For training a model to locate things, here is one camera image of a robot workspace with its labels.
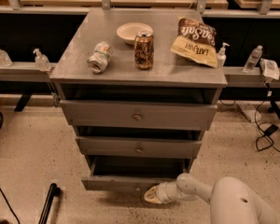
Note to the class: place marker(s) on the white ceramic bowl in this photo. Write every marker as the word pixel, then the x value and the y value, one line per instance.
pixel 128 31

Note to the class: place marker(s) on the white pump bottle right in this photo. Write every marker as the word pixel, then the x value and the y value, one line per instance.
pixel 221 55

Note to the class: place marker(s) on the grey metal shelf rail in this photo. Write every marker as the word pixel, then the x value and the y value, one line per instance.
pixel 23 72

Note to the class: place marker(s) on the white power adapter packet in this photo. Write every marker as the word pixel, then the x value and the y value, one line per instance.
pixel 269 69

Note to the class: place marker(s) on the black pole on floor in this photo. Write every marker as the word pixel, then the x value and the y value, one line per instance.
pixel 54 191

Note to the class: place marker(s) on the clear sanitizer bottle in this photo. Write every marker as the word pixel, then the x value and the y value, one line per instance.
pixel 5 59
pixel 41 61

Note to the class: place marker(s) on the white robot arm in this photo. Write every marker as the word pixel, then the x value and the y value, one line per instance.
pixel 231 200

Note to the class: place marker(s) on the brown sea salt chip bag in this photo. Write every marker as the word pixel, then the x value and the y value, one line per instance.
pixel 196 41

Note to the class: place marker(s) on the crushed silver soda can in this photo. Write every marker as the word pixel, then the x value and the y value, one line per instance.
pixel 101 57

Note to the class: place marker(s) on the clear water bottle right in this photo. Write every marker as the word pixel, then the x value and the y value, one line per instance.
pixel 253 59

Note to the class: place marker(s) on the grey three-drawer cabinet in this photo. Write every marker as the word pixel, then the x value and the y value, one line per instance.
pixel 168 70

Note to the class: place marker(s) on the clear sanitizer bottle far left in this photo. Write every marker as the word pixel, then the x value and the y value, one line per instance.
pixel 5 59

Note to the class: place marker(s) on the grey middle drawer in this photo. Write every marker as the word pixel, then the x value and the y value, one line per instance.
pixel 136 142

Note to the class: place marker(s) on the grey bottom drawer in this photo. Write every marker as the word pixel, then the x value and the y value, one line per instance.
pixel 132 174

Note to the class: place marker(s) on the grey top drawer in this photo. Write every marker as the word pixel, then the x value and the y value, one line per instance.
pixel 139 107

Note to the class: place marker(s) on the grey drawer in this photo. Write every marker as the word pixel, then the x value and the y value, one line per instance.
pixel 139 107
pixel 132 174
pixel 136 142

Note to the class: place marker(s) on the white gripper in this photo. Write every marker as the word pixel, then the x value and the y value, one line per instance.
pixel 161 193

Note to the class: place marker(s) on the brown upright soda can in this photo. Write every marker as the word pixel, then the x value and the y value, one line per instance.
pixel 144 50

